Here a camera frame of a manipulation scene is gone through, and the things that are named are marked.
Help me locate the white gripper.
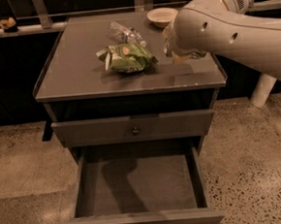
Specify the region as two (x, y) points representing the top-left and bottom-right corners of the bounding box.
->
(163, 22), (196, 65)

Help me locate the green 7up can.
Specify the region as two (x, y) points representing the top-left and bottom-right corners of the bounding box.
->
(164, 45), (206, 59)

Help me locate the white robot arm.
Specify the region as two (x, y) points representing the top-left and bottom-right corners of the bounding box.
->
(165, 0), (281, 80)

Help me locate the grey drawer cabinet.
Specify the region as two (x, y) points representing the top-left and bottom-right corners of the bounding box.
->
(25, 3), (234, 169)

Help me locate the grey top drawer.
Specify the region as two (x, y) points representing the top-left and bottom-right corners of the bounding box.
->
(51, 110), (213, 147)

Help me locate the round top drawer knob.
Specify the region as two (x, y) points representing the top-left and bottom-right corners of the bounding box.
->
(132, 127), (141, 136)

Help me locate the open grey middle drawer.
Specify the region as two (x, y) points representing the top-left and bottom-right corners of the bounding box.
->
(63, 139), (225, 224)

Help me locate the white paper bowl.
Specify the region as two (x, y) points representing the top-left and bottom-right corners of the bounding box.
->
(146, 7), (178, 28)

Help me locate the green chip bag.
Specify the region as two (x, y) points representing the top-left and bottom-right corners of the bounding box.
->
(96, 43), (158, 74)

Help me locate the clear plastic water bottle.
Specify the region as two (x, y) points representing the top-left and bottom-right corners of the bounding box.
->
(108, 20), (147, 47)

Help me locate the small yellow black object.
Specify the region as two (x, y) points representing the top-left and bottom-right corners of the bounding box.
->
(0, 17), (18, 33)

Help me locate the metal railing frame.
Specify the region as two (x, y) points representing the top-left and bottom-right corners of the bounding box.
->
(0, 0), (281, 40)

